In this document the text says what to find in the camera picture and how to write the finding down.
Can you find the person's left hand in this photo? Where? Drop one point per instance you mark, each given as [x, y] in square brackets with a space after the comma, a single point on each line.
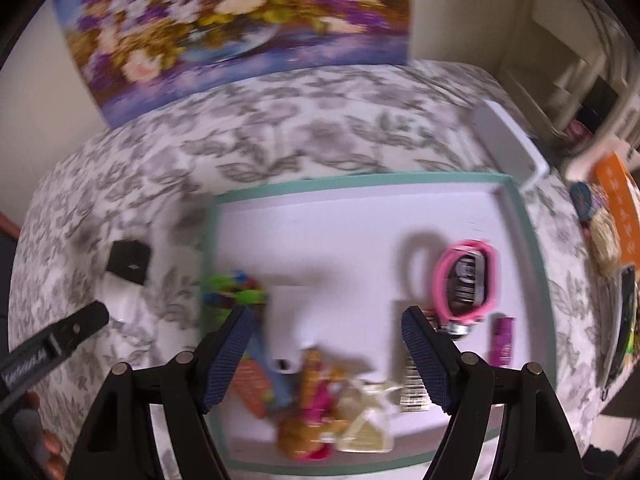
[50, 445]

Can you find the orange box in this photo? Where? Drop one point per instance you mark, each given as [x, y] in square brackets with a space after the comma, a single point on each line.
[617, 200]

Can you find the black cube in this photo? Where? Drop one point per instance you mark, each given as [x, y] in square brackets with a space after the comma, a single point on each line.
[127, 260]

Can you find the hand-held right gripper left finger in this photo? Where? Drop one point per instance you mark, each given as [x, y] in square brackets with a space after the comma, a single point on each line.
[225, 360]

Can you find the flower painting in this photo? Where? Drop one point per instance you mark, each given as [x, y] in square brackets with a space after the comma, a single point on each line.
[200, 10]

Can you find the teal rimmed white tray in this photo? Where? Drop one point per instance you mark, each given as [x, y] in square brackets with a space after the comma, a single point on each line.
[350, 220]

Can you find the cream plastic piece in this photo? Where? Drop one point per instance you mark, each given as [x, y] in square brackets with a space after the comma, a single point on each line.
[365, 420]

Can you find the white shelf unit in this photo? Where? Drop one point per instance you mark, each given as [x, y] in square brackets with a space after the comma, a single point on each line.
[560, 20]

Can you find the colourful plastic clip toy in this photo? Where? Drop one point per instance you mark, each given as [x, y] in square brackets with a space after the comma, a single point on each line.
[230, 287]

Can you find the grey floral bedspread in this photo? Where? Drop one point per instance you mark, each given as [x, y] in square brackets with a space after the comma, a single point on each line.
[300, 125]

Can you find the dark bedside furniture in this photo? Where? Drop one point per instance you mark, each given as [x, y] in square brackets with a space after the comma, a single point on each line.
[5, 270]

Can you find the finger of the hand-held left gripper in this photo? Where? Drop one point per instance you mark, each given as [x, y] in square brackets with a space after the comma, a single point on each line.
[82, 325]

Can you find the red glue bottle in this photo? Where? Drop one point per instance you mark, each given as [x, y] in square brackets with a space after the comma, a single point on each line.
[300, 435]

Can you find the white plastic box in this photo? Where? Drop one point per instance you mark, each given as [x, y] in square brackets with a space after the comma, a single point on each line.
[505, 140]

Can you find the magenta small tube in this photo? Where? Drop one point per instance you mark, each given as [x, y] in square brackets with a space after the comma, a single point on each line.
[502, 340]

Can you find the black toy car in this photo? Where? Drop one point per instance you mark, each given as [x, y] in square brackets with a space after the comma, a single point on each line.
[467, 285]

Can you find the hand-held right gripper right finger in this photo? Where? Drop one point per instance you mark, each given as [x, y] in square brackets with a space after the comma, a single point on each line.
[430, 360]

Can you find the cream yarn bundle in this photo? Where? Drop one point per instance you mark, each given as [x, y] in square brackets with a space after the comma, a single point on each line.
[605, 240]

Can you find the pink red trinket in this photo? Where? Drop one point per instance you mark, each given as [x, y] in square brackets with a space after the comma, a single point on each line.
[317, 385]

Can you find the gold black patterned lighter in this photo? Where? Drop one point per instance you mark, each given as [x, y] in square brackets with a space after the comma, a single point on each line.
[412, 390]

